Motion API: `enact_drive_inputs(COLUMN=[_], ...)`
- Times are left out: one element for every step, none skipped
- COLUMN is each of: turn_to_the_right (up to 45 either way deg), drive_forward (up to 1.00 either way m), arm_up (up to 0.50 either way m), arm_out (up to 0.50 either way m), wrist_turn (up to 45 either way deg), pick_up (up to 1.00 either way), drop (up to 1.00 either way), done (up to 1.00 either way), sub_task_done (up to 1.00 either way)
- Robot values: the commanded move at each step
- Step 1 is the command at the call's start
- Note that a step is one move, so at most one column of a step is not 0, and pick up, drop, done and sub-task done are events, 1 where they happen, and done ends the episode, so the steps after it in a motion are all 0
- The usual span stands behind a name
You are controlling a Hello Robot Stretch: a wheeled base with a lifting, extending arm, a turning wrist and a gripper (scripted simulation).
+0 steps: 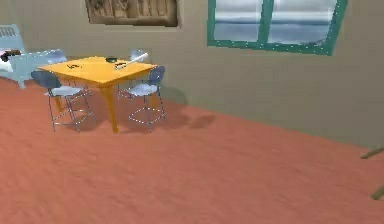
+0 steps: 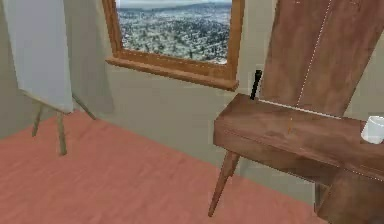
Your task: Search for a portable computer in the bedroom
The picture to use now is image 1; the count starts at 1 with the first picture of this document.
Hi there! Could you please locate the white baseball bat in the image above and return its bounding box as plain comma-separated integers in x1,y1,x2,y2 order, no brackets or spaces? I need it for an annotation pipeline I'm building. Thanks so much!
114,52,150,71

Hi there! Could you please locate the orange wooden table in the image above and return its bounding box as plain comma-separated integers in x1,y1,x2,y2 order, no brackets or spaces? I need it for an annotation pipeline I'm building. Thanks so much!
38,55,158,134

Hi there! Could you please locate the green framed window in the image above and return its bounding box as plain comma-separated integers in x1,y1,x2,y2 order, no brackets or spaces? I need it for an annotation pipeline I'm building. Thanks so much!
206,0,349,57

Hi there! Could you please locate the pale blue bed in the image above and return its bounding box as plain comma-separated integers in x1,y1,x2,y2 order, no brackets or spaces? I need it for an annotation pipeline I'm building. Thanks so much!
0,24,56,90

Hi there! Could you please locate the olive furniture leg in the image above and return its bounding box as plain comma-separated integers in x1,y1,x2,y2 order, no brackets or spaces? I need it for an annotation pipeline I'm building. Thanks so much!
360,145,384,201

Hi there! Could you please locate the brown framed wall picture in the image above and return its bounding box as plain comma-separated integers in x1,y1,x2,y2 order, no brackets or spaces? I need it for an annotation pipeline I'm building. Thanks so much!
84,0,181,28

